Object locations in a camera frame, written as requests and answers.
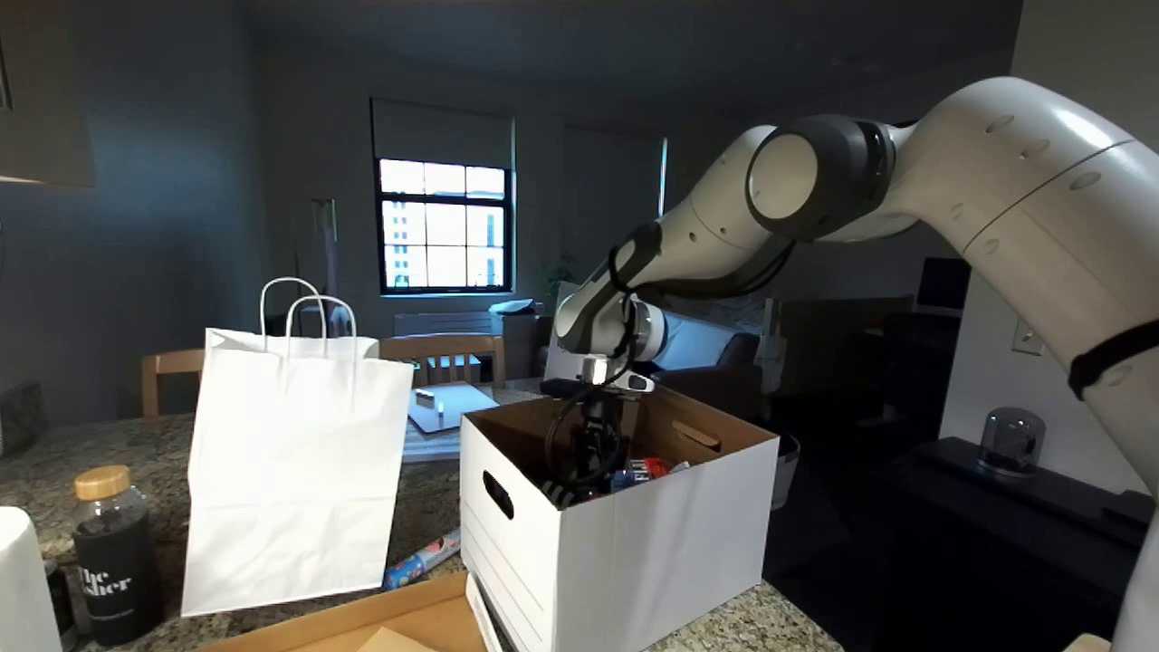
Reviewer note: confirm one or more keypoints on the dark sofa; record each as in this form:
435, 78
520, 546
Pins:
713, 348

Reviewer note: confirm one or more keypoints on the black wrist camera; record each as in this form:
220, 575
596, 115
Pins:
568, 389

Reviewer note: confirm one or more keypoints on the white countertop appliance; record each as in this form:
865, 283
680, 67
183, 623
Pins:
22, 591

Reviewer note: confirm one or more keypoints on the dark jar with wooden lid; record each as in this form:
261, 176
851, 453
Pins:
109, 568

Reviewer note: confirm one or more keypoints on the red white plastic packet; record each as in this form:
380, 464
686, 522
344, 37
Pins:
659, 464

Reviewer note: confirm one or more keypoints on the black low cabinet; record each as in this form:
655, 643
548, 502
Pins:
1002, 557

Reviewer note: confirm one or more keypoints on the white bag with print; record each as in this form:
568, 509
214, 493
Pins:
560, 363

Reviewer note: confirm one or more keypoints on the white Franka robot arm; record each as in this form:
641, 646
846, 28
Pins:
1027, 182

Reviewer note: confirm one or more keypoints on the white wall outlet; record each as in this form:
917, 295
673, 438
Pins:
1027, 341

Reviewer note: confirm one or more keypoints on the white window blind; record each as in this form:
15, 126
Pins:
445, 131

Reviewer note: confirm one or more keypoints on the blue label water bottle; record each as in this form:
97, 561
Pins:
625, 477

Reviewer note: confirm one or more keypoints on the dark monitor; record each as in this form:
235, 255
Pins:
940, 290

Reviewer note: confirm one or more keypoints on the glass dome jar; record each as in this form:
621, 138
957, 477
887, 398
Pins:
1011, 439

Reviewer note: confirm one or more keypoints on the blue snack packet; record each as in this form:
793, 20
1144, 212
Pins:
423, 564

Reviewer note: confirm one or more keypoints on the pale flat box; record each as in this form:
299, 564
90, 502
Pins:
456, 405

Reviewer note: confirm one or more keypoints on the brown cardboard box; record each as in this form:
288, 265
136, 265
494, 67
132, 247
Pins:
363, 616

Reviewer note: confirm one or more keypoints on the white cardboard box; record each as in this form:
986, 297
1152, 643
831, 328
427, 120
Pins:
655, 568

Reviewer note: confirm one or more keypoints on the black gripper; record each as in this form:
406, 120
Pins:
600, 438

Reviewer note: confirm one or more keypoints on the wooden chair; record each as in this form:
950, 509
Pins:
167, 360
440, 346

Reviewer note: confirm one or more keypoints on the large grid window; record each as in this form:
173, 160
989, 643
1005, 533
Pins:
445, 223

